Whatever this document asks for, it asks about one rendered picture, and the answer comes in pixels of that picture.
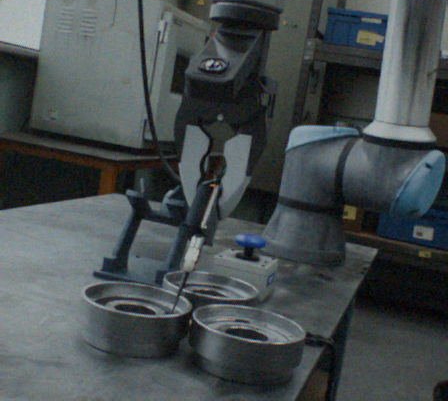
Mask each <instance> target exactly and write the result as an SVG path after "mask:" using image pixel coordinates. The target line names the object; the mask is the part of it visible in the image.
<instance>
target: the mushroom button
mask: <svg viewBox="0 0 448 401"><path fill-rule="evenodd" d="M235 242H236V243H237V244H240V245H243V246H245V248H244V255H247V256H253V250H254V248H264V247H265V245H266V242H265V239H263V238H262V237H260V236H257V235H253V234H245V233H243V234H238V235H237V236H236V237H235Z"/></svg>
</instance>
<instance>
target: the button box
mask: <svg viewBox="0 0 448 401"><path fill-rule="evenodd" d="M278 263H279V259H275V258H270V257H266V256H261V255H257V254H253V256H247V255H244V251H239V250H235V249H230V248H229V249H227V250H225V251H223V252H221V253H219V254H217V255H215V256H214V260H213V266H212V273H218V274H223V275H227V276H231V277H235V278H238V279H241V280H243V281H246V282H248V283H250V284H252V285H254V286H255V287H257V288H258V290H259V291H260V294H259V300H258V302H259V303H262V302H263V301H264V300H265V299H266V298H267V297H268V296H269V295H270V294H271V293H273V291H274V285H275V280H276V274H277V269H278Z"/></svg>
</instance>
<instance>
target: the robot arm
mask: <svg viewBox="0 0 448 401"><path fill-rule="evenodd" d="M447 1H448V0H391V1H390V8H389V15H388V23H387V29H388V30H387V37H386V44H385V51H384V59H383V66H382V73H381V80H380V87H379V94H378V101H377V108H376V115H375V120H374V121H373V123H371V124H370V125H369V126H367V127H366V128H365V129H364V133H363V138H359V134H358V130H357V129H355V128H348V127H334V126H298V127H296V128H294V129H293V130H292V132H291V134H290V139H289V143H288V147H287V148H286V158H285V164H284V169H283V175H282V181H281V186H280V192H279V198H278V203H277V207H276V210H275V212H274V213H273V215H272V217H271V219H270V221H269V223H268V225H267V227H266V229H265V230H264V232H263V234H262V238H263V239H265V242H266V245H265V247H264V248H260V249H261V250H263V251H264V252H266V253H268V254H271V255H273V256H276V257H279V258H283V259H286V260H290V261H295V262H300V263H305V264H311V265H319V266H341V265H344V263H345V258H346V243H345V236H344V228H343V213H344V207H345V205H349V206H353V207H358V208H362V209H366V210H371V211H375V212H379V213H383V214H388V215H390V216H391V217H396V216H397V217H403V218H408V219H417V218H419V217H421V216H423V215H424V214H425V213H426V212H427V211H428V210H429V208H430V207H431V205H432V204H433V202H434V200H435V198H436V196H437V194H438V191H439V189H440V186H441V183H442V180H443V176H444V172H445V164H444V162H445V158H444V155H443V153H442V152H440V150H435V147H436V142H437V138H436V137H435V136H434V134H433V133H432V132H431V130H430V128H429V123H430V117H431V110H432V109H431V104H432V97H433V91H434V85H435V78H436V72H437V65H438V59H439V52H440V46H441V39H442V33H443V26H444V20H445V13H446V7H447ZM212 2H213V3H214V4H216V5H212V7H211V13H210V20H212V21H214V22H217V23H220V24H224V25H221V26H220V27H219V29H218V30H217V31H216V33H215V34H214V35H213V37H212V38H211V39H210V40H209V41H208V42H207V43H206V45H205V46H204V47H203V49H202V50H201V51H200V53H199V54H198V55H197V56H196V58H195V59H194V60H193V62H192V63H191V64H190V66H189V67H188V68H187V70H186V71H185V78H186V92H183V93H182V102H181V105H180V107H179V109H178V111H177V114H176V118H175V124H174V135H175V143H176V150H177V158H178V162H179V166H180V173H181V179H182V184H183V188H184V192H185V196H186V199H187V201H188V204H189V206H190V208H191V205H192V203H193V200H194V197H195V195H196V192H197V189H198V187H199V184H200V183H201V184H202V182H203V180H204V178H205V176H206V169H207V165H208V159H209V156H208V155H209V154H210V153H211V151H212V148H213V144H214V139H213V137H212V136H211V135H210V134H209V126H210V125H212V124H213V123H214V122H215V121H219V122H225V123H229V124H230V126H231V129H232V130H233V131H239V130H240V128H241V125H242V126H243V127H242V130H241V134H239V135H237V136H235V137H233V138H231V139H230V140H228V141H226V143H225V147H224V157H225V160H226V162H227V169H226V172H225V174H224V176H223V178H222V187H223V190H222V193H221V196H220V198H219V200H218V220H221V221H223V220H224V219H225V218H226V217H227V216H228V215H229V214H230V213H231V212H232V211H233V210H234V208H235V207H236V206H237V204H238V202H239V201H240V199H241V197H242V195H243V193H244V191H245V189H246V187H247V185H248V184H249V182H250V180H251V176H252V172H253V168H254V167H255V165H256V163H257V161H258V160H259V158H260V156H261V155H262V153H263V151H264V149H265V147H266V145H267V142H268V138H269V132H270V128H271V126H272V120H273V114H274V108H275V102H276V97H277V91H278V85H279V81H278V80H275V79H273V78H270V77H268V76H266V75H265V70H266V64H267V58H268V52H269V46H270V42H271V36H272V31H278V30H279V25H280V19H281V17H280V16H278V15H281V14H282V13H284V11H285V5H286V0H212ZM265 93H266V94H269V100H268V105H264V95H265ZM273 93H274V94H273ZM272 97H273V100H272ZM271 102H272V106H271ZM270 108H271V111H270ZM269 114H270V117H269Z"/></svg>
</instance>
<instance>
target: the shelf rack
mask: <svg viewBox="0 0 448 401"><path fill-rule="evenodd" d="M322 4H323V0H313V2H312V8H311V13H310V19H309V25H308V30H307V36H306V42H305V47H304V53H303V58H302V63H301V69H300V74H299V80H298V86H297V91H296V97H295V103H294V108H293V114H292V120H291V125H290V131H289V137H288V142H287V147H288V143H289V139H290V134H291V132H292V130H293V129H294V128H296V127H298V126H303V123H304V121H305V119H306V117H307V116H308V112H309V110H307V111H306V112H305V114H304V116H303V118H302V115H303V110H304V104H305V98H306V93H307V87H308V82H309V76H310V70H311V74H312V77H313V76H314V60H319V61H321V62H327V63H332V69H333V70H337V71H340V72H347V73H353V74H360V75H366V76H373V77H380V78H381V73H382V66H383V59H384V52H380V51H373V50H366V49H358V48H351V47H344V46H336V45H329V44H322V43H316V41H317V40H316V38H318V39H319V40H323V38H324V35H323V34H322V33H321V32H319V31H318V27H319V21H320V15H321V10H322ZM434 86H439V87H446V88H448V61H446V60H438V65H437V72H436V78H435V85H434ZM442 153H443V155H444V158H445V162H444V164H445V171H447V172H448V153H446V152H442ZM377 229H378V228H377V227H373V226H368V225H363V224H361V229H360V233H355V232H350V231H344V236H345V242H348V243H353V244H358V245H362V246H367V247H372V248H377V249H378V254H377V256H376V257H378V258H382V259H387V260H391V261H396V262H400V263H405V264H410V265H414V266H419V267H423V268H428V269H433V270H436V271H441V272H446V273H448V252H446V251H441V250H438V249H433V248H428V247H424V246H419V245H414V244H410V243H405V242H400V241H396V240H391V239H386V238H382V237H379V236H380V235H378V234H377Z"/></svg>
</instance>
